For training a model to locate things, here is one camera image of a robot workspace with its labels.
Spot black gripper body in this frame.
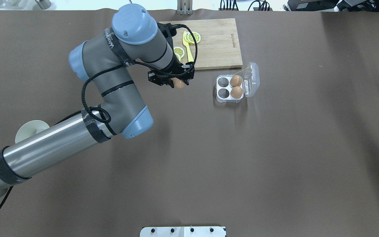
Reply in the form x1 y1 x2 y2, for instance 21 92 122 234
147 23 195 85

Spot brown egg from bowl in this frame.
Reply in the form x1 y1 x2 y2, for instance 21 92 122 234
172 78 186 89

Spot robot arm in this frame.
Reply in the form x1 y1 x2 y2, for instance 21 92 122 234
0 4 195 198

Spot clear plastic egg box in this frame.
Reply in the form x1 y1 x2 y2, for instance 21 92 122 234
215 63 260 103

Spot brown egg in box rear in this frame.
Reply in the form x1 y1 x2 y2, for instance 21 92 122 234
230 75 243 87

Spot brown egg in box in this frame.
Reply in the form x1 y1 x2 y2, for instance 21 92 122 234
230 75 243 87
230 86 243 99

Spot brown egg in box front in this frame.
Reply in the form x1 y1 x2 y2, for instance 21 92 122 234
230 86 243 99

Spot yellow plastic knife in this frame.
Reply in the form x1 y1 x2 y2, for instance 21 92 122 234
182 31 195 63

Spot lemon slice rear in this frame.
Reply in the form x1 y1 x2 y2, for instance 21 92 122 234
173 46 185 61

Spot lemon slice near knife tip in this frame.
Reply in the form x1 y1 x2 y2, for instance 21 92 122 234
188 32 201 44

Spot wooden cutting board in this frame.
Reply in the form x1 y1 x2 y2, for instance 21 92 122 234
170 18 243 70

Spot white bowl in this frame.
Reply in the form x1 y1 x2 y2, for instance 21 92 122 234
15 120 50 144

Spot aluminium frame post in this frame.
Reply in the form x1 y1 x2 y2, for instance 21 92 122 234
176 0 193 15

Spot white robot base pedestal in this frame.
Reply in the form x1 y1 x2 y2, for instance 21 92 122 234
139 225 227 237

